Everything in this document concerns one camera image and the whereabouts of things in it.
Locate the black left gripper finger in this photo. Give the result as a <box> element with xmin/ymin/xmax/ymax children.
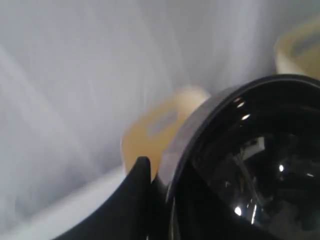
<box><xmin>57</xmin><ymin>156</ymin><xmax>168</xmax><ymax>240</ymax></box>

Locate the stainless steel bowl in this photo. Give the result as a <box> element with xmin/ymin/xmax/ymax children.
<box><xmin>149</xmin><ymin>74</ymin><xmax>320</xmax><ymax>240</ymax></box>

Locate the cream bin with circle mark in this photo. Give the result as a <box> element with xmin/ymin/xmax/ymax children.
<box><xmin>120</xmin><ymin>86</ymin><xmax>211</xmax><ymax>180</ymax></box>

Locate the cream bin with triangle mark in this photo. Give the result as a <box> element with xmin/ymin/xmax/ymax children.
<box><xmin>274</xmin><ymin>17</ymin><xmax>320</xmax><ymax>79</ymax></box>

